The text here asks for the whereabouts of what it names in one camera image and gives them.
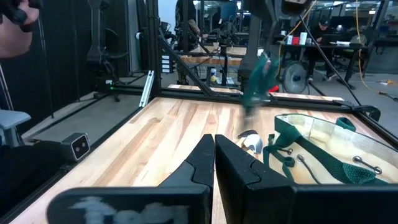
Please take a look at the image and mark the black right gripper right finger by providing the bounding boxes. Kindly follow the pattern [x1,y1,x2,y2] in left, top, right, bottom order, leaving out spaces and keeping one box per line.
[215,134,398,224]

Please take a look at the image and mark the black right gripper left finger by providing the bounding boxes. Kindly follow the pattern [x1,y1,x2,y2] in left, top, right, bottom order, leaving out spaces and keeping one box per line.
[46,133,216,224]

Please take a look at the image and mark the beige gardening bag green straps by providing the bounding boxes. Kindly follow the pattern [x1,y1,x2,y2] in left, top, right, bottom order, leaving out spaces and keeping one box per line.
[262,113,398,185]

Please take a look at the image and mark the silver aluminium bar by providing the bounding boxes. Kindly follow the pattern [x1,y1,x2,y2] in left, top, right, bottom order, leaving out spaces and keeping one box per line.
[139,70,155,108]

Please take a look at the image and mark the white labelled panel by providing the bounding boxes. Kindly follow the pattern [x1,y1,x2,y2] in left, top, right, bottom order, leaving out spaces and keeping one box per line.
[161,55,172,74]

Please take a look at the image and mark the wooden background table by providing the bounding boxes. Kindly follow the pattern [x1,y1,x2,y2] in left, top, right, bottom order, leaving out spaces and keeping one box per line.
[180,45,248,67]

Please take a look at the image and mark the black tripod rig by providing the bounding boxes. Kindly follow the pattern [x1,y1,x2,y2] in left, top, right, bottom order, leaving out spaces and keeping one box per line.
[214,21,240,87]

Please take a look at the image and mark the black floor fan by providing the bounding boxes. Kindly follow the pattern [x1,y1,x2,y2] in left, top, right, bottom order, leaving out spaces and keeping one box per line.
[281,60,310,94]

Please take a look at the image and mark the black clamp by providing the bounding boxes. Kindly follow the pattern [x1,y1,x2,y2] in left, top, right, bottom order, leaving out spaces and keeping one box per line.
[332,99,382,122]

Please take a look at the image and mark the standing person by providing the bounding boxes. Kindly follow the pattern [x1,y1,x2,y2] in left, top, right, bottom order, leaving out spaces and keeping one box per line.
[175,0,201,52]

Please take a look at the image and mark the black equipment stand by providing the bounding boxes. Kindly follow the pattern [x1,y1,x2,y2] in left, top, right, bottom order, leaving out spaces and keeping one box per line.
[85,0,130,103]

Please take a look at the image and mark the black office desk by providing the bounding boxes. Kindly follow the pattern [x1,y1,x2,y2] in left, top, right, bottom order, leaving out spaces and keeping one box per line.
[278,39,371,91]

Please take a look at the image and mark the seated person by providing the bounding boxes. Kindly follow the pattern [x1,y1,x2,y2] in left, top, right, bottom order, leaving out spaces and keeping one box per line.
[306,15,340,83]

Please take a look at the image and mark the grey chair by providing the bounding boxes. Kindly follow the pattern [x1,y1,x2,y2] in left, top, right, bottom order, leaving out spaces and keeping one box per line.
[0,109,32,147]

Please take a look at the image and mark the person's hand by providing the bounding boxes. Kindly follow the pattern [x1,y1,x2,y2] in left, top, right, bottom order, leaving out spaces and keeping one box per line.
[0,0,40,59]

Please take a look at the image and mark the grey camera box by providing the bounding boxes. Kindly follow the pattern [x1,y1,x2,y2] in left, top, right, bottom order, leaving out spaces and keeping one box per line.
[60,133,91,162]

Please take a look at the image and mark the long black cable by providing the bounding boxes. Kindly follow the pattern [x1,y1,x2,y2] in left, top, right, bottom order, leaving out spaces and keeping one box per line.
[297,14,364,107]

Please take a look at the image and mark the black camera base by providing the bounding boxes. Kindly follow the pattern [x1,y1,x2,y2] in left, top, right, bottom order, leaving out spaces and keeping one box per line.
[0,139,71,217]

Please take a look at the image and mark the yellow hanging cord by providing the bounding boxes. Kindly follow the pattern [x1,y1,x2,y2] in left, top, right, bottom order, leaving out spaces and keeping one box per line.
[354,0,398,94]

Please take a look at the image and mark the black controller handle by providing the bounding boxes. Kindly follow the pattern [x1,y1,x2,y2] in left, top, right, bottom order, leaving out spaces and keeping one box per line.
[0,0,42,32]

